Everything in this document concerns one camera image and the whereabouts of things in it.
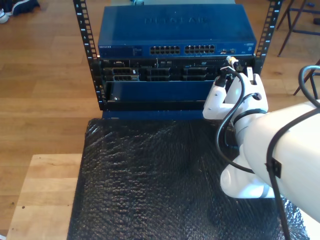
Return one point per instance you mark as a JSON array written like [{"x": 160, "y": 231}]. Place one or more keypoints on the brown wooden chair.
[{"x": 312, "y": 82}]

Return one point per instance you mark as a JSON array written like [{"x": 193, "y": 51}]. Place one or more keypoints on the dark metal stool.
[{"x": 292, "y": 17}]

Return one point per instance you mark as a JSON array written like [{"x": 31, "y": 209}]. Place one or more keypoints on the black rack server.
[{"x": 162, "y": 72}]

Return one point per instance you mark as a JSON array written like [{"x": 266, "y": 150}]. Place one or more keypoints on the blue lower rack unit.
[{"x": 162, "y": 92}]

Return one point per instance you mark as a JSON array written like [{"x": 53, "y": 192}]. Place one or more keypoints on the black woven mat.
[{"x": 137, "y": 187}]

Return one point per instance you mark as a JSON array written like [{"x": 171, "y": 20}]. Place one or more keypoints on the dark blue shoe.
[{"x": 25, "y": 6}]

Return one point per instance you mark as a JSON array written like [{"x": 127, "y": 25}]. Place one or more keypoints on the white shoe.
[{"x": 3, "y": 16}]

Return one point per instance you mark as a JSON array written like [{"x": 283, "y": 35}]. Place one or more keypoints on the black perforated rack rail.
[
  {"x": 83, "y": 25},
  {"x": 268, "y": 25}
]

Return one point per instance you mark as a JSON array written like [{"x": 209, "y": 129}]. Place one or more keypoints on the blue network switch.
[{"x": 125, "y": 30}]

